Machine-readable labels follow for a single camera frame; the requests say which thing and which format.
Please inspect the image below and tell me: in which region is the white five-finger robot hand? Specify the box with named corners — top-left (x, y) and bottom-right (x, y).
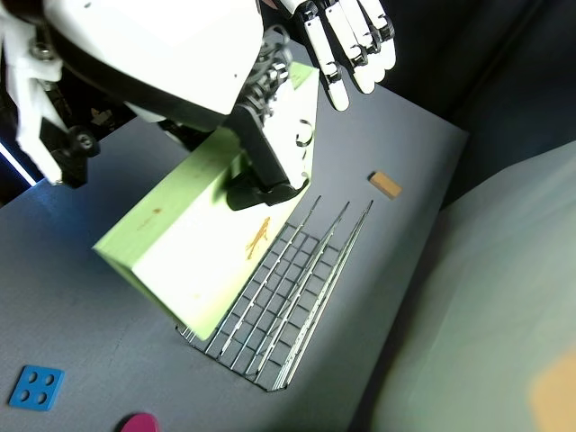
top-left (44, 0), bottom-right (315, 212)
top-left (274, 0), bottom-right (399, 112)

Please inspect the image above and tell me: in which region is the light green wooden box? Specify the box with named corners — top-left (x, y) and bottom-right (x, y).
top-left (92, 61), bottom-right (321, 342)

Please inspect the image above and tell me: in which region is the small tan wooden block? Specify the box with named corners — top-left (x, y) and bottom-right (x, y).
top-left (367, 170), bottom-right (404, 200)

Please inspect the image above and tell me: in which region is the dark grey table cloth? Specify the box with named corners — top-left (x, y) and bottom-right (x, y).
top-left (0, 80), bottom-right (472, 432)

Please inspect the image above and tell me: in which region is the blue block with round holes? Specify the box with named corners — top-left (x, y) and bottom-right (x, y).
top-left (7, 364), bottom-right (67, 413)

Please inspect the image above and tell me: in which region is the pink round disc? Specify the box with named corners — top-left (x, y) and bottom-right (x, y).
top-left (119, 411), bottom-right (161, 432)

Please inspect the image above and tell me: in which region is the metal wire rack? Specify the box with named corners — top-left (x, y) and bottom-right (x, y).
top-left (175, 193), bottom-right (375, 393)

